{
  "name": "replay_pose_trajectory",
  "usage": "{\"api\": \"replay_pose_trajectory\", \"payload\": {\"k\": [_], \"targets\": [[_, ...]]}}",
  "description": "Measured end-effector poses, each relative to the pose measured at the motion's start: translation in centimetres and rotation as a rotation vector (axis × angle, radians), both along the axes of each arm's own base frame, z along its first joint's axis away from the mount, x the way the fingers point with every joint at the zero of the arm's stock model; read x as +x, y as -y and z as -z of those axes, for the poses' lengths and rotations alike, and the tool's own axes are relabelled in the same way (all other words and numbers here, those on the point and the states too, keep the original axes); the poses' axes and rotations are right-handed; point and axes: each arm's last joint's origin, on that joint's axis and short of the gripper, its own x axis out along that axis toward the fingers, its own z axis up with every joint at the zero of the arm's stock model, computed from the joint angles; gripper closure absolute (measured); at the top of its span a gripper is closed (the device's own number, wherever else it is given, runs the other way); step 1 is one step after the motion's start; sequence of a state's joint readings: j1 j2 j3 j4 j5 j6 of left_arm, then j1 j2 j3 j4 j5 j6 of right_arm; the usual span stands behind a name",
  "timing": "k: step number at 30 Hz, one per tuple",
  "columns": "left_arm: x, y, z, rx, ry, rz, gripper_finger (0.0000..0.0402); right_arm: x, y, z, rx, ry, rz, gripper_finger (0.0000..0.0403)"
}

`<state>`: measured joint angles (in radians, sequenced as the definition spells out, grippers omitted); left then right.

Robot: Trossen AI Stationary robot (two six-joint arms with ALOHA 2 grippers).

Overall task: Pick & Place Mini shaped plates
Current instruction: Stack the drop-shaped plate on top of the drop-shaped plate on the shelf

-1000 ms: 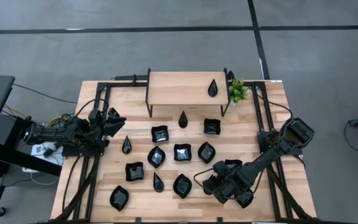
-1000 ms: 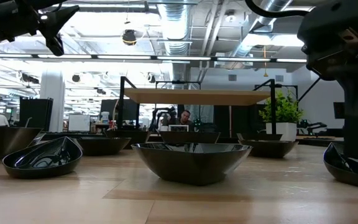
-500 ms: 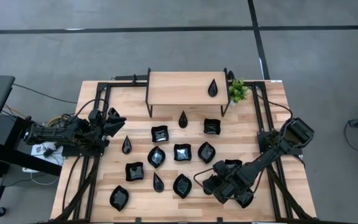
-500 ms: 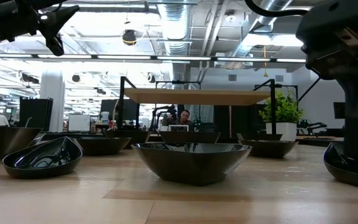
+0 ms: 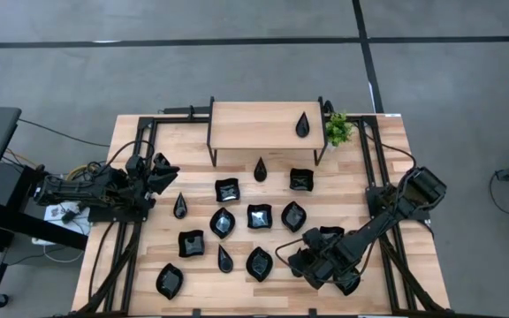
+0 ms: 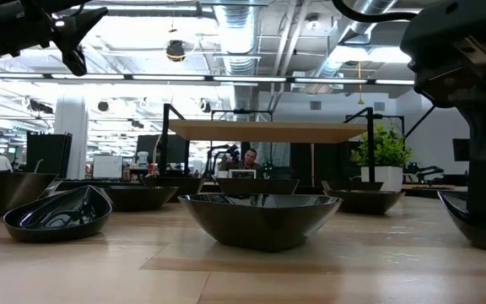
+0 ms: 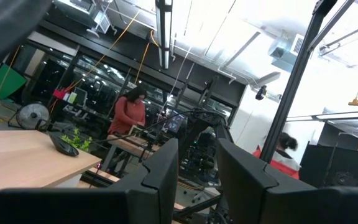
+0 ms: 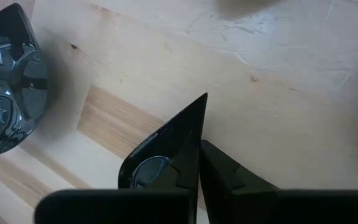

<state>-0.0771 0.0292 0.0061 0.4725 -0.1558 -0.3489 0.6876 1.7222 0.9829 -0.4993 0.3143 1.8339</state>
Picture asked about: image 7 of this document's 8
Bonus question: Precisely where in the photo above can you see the small wooden shelf black legs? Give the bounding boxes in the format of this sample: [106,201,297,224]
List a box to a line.
[0,129,103,200]

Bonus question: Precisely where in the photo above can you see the silver ventilation box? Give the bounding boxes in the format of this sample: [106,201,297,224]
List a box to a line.
[268,30,306,73]

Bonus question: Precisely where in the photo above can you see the white monitor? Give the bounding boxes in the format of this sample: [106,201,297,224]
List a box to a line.
[72,86,89,106]

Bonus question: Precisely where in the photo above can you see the person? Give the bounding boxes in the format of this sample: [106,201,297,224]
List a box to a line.
[252,132,301,180]
[107,85,149,136]

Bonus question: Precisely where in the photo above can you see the green board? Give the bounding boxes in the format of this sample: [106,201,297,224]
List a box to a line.
[0,63,28,101]

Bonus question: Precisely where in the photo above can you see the orange hanging cable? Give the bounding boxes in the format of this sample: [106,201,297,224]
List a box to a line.
[62,9,142,94]
[134,29,160,85]

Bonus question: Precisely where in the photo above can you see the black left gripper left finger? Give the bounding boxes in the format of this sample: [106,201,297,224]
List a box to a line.
[107,138,180,224]

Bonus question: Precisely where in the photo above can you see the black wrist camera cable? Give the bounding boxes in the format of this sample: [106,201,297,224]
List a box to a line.
[0,0,53,73]

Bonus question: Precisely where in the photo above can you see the black partition panel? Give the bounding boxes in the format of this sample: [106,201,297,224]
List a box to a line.
[299,141,358,188]

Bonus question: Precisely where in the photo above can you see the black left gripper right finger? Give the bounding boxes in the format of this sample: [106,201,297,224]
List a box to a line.
[217,138,319,224]

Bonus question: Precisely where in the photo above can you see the red box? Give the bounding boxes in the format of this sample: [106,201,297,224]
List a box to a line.
[52,88,71,101]

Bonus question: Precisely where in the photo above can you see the black teardrop mini plate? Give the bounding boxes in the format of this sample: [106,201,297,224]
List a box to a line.
[47,130,80,157]

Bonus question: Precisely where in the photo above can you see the wooden work table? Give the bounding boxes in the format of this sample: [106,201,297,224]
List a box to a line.
[106,133,161,175]

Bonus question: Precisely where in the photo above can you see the long black ceiling lamp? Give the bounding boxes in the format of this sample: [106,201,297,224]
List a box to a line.
[155,0,174,70]

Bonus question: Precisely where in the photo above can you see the black floor fan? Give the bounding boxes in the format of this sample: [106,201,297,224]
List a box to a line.
[7,101,52,131]

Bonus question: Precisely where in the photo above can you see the yellow hanging plug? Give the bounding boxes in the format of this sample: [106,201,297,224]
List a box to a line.
[347,79,358,107]

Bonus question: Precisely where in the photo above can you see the small lit screen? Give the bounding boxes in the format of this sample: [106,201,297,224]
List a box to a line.
[163,112,186,134]

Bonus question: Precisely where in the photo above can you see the white ceiling unit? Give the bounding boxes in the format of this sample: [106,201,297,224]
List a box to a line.
[53,0,111,38]

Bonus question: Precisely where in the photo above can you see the black wall camera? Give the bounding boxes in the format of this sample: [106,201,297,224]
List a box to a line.
[254,85,268,101]

